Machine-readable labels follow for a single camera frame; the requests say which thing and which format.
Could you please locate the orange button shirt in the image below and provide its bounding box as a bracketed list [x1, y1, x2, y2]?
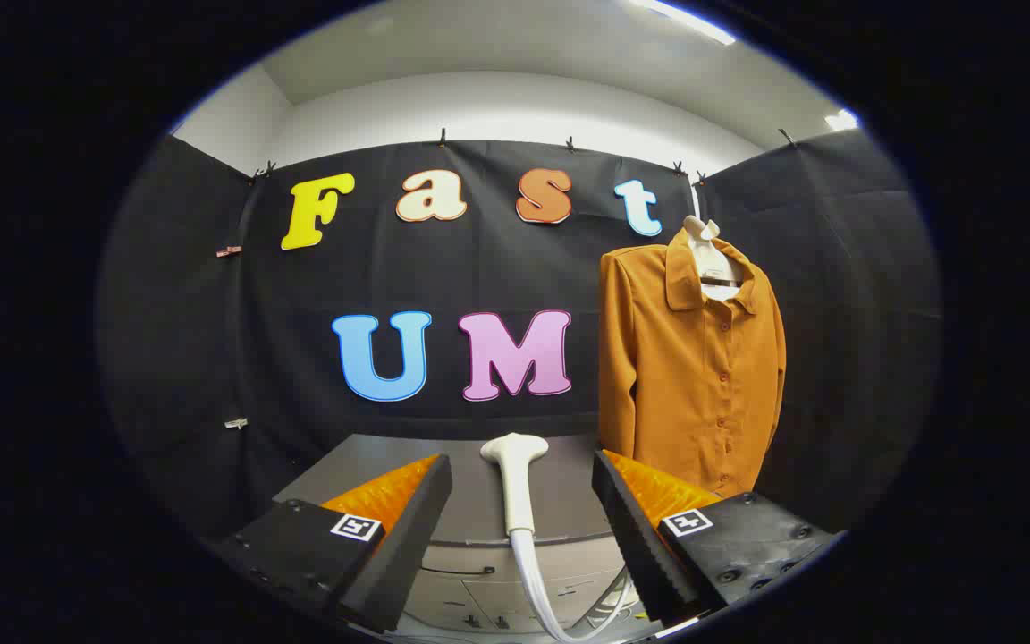
[598, 228, 788, 499]

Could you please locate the long ceiling light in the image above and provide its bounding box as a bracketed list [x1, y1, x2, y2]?
[631, 0, 738, 46]

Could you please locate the black backdrop cloth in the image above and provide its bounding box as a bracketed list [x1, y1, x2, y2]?
[97, 130, 942, 538]

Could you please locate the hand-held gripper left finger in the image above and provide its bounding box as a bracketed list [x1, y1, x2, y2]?
[209, 453, 454, 636]

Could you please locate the white steamer hanger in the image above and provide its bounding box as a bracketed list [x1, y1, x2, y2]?
[681, 215, 747, 303]

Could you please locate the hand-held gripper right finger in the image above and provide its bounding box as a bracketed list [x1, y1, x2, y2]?
[591, 449, 840, 629]

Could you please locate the row of black clips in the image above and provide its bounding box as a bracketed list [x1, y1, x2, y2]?
[251, 128, 798, 184]

